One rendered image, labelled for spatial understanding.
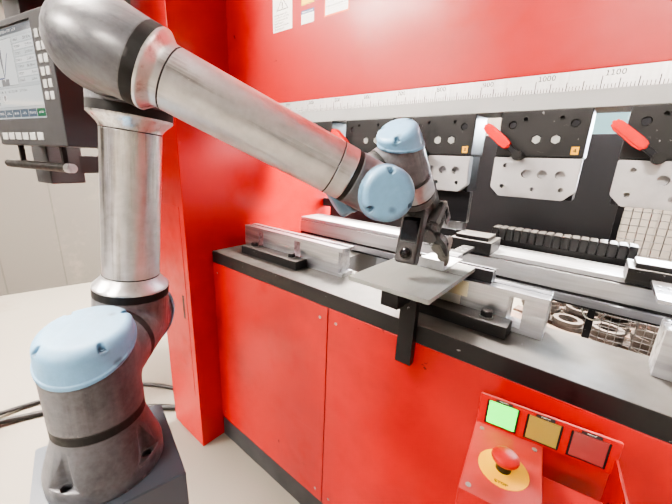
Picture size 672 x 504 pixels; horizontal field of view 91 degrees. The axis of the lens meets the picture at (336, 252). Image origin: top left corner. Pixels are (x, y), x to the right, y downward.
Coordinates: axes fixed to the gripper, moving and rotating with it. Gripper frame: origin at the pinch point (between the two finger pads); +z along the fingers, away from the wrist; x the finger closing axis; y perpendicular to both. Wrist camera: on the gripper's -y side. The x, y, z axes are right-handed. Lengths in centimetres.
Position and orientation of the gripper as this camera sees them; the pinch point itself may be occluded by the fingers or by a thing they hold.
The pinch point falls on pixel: (430, 261)
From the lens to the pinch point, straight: 82.1
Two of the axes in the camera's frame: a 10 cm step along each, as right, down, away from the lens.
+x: -7.7, -1.9, 6.0
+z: 3.9, 6.1, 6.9
